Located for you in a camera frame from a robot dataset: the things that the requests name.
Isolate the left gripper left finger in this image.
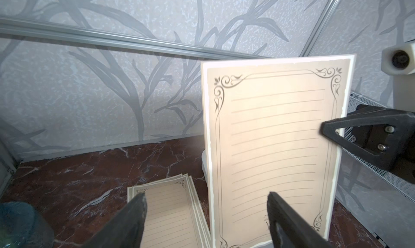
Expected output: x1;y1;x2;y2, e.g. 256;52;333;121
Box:
82;194;148;248

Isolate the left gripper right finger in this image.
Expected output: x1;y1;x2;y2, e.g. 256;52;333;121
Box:
267;192;331;248

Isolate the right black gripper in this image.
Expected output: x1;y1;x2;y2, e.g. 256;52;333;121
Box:
320;105;415;184

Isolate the beige stationery sheet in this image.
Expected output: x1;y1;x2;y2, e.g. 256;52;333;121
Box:
201;54;356;248
127;174;211;248

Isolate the white plastic storage box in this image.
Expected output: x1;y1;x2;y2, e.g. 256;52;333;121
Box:
201;150;208;179

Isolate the blue glass vase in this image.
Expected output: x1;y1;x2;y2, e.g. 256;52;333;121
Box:
1;202;55;248

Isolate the white wire mesh basket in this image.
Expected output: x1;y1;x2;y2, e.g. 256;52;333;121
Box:
340;92;415;200

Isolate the aluminium cage frame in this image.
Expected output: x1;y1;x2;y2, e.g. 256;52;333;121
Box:
0;0;348;197

